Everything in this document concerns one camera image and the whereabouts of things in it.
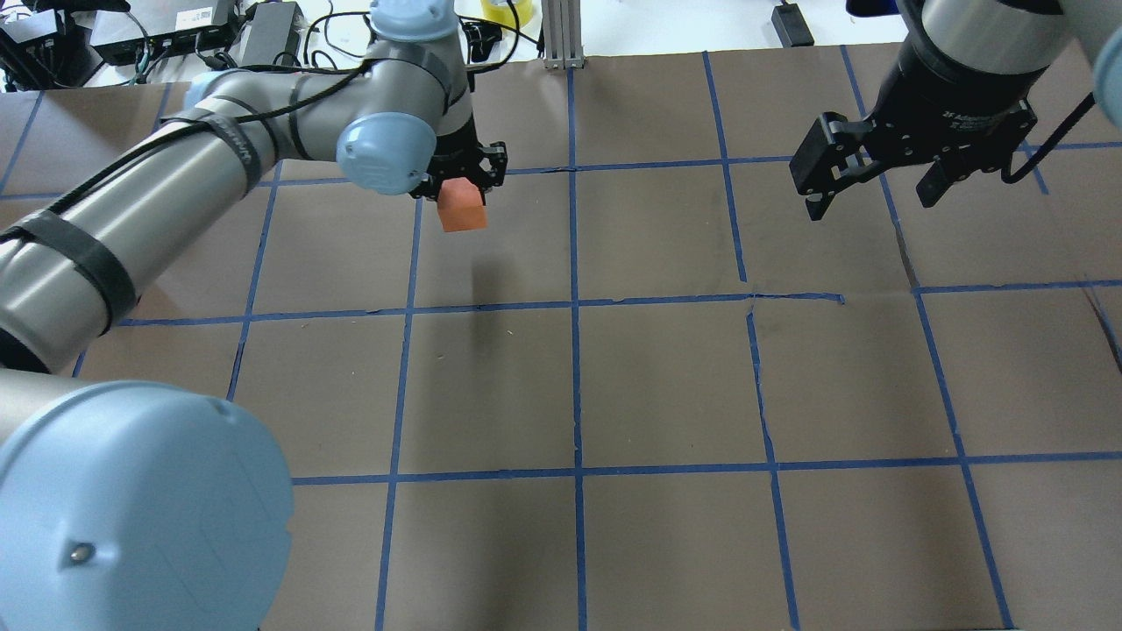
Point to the black gripper holding side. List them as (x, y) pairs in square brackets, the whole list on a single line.
[(458, 150)]

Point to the black gripper idle side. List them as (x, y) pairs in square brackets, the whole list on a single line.
[(951, 98)]

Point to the orange foam cube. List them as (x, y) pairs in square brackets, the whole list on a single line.
[(461, 206)]

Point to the silver robot arm holding side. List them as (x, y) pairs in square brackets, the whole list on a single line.
[(136, 505)]

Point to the black power adapter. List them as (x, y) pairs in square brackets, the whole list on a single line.
[(790, 25)]

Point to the brown paper grid mat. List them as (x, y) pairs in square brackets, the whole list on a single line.
[(651, 394)]

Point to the aluminium frame post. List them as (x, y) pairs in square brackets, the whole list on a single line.
[(561, 30)]

